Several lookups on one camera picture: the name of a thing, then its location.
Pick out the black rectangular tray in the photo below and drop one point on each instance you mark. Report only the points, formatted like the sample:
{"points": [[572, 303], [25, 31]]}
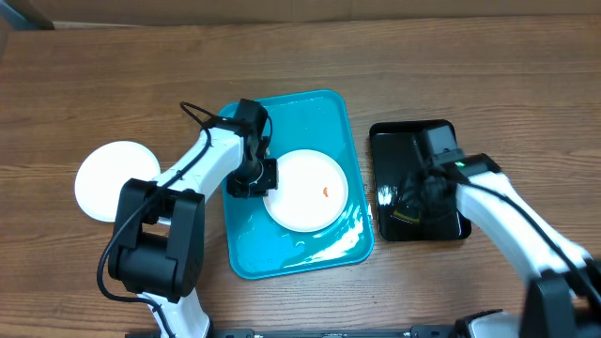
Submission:
{"points": [[394, 155]]}

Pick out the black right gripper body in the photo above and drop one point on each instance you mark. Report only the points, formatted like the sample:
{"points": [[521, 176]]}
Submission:
{"points": [[418, 196]]}

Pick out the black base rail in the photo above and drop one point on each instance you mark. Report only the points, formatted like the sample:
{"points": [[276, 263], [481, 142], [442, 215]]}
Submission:
{"points": [[417, 331]]}

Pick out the green yellow sponge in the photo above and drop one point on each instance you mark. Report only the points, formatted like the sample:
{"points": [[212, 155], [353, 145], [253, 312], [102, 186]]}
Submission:
{"points": [[407, 217]]}

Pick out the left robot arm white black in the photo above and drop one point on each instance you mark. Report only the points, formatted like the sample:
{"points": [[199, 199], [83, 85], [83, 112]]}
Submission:
{"points": [[155, 254]]}

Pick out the teal plastic tray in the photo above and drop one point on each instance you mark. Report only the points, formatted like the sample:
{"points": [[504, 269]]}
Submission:
{"points": [[261, 248]]}

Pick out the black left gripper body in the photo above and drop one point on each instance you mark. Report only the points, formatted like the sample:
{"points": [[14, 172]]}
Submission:
{"points": [[256, 180]]}

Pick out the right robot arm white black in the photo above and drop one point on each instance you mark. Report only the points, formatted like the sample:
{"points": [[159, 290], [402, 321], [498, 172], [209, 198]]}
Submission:
{"points": [[562, 278]]}

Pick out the white plate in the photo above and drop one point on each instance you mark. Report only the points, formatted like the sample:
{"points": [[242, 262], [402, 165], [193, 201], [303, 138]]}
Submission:
{"points": [[312, 191], [103, 173]]}

